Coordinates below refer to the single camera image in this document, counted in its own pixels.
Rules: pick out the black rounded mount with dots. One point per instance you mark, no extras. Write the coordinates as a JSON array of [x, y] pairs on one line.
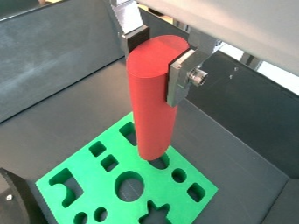
[[15, 199]]

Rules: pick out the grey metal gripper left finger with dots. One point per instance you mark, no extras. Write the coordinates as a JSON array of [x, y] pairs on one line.
[[134, 32]]

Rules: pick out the green shape sorting board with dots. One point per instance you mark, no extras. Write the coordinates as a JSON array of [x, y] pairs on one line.
[[104, 185]]

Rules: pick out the red oval peg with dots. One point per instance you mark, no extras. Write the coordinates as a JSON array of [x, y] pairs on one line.
[[147, 72]]

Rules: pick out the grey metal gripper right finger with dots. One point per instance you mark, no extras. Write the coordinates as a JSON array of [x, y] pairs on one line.
[[186, 70]]

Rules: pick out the white overhead beam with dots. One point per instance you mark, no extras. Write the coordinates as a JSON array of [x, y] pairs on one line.
[[259, 26]]

